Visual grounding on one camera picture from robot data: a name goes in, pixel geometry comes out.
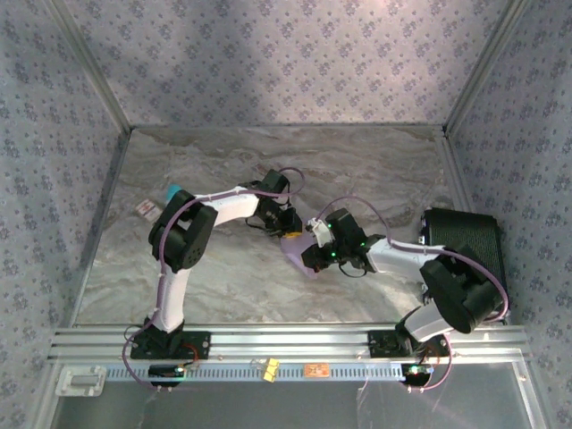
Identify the lavender cloth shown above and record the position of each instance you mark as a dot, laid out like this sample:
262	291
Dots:
297	250

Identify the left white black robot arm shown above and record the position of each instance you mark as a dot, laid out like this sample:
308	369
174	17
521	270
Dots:
172	299

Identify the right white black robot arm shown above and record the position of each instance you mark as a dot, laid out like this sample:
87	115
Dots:
460	286

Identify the teal cylinder tube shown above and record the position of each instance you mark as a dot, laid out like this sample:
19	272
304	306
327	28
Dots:
173	193

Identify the orange label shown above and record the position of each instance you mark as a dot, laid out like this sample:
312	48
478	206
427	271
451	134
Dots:
317	370

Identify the black ribbed case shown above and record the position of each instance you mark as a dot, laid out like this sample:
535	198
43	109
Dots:
465	228

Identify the yellow connector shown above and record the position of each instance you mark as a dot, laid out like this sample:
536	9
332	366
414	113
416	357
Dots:
270	370

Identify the small red white card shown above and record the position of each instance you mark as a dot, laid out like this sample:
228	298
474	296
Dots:
146	209

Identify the right black controller board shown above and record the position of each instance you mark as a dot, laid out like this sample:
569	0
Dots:
415	373

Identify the black controller board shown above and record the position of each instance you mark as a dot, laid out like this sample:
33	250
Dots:
163	372
415	373

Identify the left black controller board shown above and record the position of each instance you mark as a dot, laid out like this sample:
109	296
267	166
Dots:
163	372

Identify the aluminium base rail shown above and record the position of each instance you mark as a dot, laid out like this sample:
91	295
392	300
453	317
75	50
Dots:
290	342

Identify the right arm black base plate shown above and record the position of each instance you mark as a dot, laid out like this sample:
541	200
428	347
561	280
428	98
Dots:
384	345

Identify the aluminium frame side rail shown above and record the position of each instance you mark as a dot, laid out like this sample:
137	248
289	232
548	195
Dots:
457	174
102	223

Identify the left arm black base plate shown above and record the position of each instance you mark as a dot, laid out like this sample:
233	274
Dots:
199	346

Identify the aluminium frame post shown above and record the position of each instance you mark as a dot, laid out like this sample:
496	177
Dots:
485	67
95	67

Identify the white plastic bracket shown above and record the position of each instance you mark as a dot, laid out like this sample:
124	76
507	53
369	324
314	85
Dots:
80	381

